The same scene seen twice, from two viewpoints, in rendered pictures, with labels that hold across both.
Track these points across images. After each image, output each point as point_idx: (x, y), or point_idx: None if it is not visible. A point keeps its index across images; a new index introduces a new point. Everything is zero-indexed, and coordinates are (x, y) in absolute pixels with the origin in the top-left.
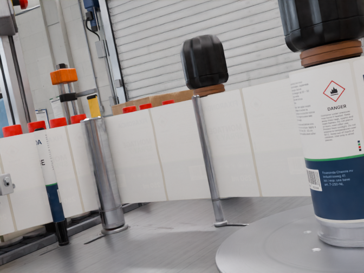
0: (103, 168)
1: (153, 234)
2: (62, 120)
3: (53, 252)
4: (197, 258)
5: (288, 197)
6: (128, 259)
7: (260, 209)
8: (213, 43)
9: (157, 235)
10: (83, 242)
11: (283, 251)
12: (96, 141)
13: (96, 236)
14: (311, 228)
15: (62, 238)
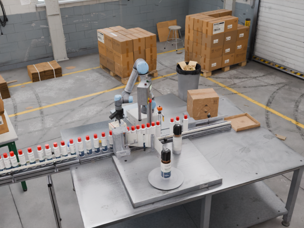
0: (152, 143)
1: (154, 157)
2: (153, 123)
3: (141, 152)
4: (152, 168)
5: (178, 161)
6: (147, 162)
7: (171, 161)
8: (178, 129)
9: (154, 158)
10: (146, 152)
11: (157, 174)
12: (151, 139)
13: (149, 151)
14: None
15: (144, 149)
